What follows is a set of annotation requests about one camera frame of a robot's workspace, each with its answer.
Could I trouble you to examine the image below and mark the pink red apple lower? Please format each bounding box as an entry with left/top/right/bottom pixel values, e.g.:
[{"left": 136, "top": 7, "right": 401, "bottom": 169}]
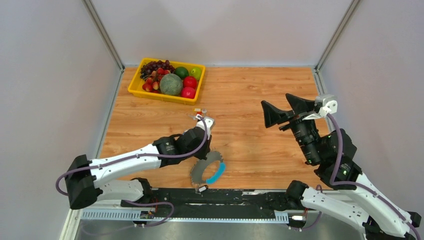
[{"left": 181, "top": 87, "right": 197, "bottom": 99}]

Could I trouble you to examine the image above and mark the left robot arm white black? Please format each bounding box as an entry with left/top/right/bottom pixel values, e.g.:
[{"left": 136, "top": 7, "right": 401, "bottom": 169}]
[{"left": 62, "top": 126, "right": 212, "bottom": 210}]

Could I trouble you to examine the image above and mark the red apple upper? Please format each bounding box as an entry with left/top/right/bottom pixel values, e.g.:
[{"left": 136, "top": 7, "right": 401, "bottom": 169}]
[{"left": 182, "top": 76, "right": 198, "bottom": 89}]

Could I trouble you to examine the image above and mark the left corner aluminium post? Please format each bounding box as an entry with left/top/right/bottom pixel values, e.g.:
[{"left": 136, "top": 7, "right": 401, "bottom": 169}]
[{"left": 81, "top": 0, "right": 125, "bottom": 73}]

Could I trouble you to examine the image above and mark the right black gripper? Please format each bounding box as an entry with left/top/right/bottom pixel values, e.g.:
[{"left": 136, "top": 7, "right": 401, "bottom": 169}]
[{"left": 259, "top": 94, "right": 320, "bottom": 165}]

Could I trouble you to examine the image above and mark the green netted melon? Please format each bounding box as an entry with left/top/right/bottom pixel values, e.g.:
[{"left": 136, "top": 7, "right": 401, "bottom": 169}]
[{"left": 159, "top": 73, "right": 183, "bottom": 96}]

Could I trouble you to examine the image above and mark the corner aluminium post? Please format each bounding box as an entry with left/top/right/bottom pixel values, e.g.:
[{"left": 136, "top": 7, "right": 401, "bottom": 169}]
[
  {"left": 81, "top": 0, "right": 125, "bottom": 73},
  {"left": 315, "top": 0, "right": 362, "bottom": 73}
]

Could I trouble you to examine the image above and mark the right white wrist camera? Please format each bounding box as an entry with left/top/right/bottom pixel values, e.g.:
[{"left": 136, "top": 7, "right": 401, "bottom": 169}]
[{"left": 303, "top": 94, "right": 338, "bottom": 120}]

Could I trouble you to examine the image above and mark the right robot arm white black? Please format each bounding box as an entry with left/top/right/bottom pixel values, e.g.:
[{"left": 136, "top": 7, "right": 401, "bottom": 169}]
[{"left": 261, "top": 93, "right": 422, "bottom": 240}]

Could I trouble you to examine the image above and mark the dark green lime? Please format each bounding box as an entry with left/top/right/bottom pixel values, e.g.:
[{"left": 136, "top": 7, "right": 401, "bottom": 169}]
[{"left": 173, "top": 66, "right": 189, "bottom": 80}]

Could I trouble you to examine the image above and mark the yellow plastic fruit tray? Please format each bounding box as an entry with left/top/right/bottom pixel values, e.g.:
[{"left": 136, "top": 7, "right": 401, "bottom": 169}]
[{"left": 127, "top": 58, "right": 206, "bottom": 105}]

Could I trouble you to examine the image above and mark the right corner aluminium post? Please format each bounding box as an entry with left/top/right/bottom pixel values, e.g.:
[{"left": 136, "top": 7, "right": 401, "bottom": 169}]
[{"left": 315, "top": 0, "right": 362, "bottom": 73}]

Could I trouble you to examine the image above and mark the red tag key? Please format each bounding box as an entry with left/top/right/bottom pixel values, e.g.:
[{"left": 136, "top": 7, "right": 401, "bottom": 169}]
[{"left": 187, "top": 112, "right": 203, "bottom": 121}]

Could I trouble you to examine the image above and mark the dark purple grape bunch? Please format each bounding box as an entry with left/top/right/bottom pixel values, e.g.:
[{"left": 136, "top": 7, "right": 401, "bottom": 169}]
[{"left": 140, "top": 60, "right": 175, "bottom": 79}]

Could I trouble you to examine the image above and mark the small red peaches cluster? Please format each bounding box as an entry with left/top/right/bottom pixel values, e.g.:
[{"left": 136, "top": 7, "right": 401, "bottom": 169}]
[{"left": 140, "top": 67, "right": 171, "bottom": 93}]

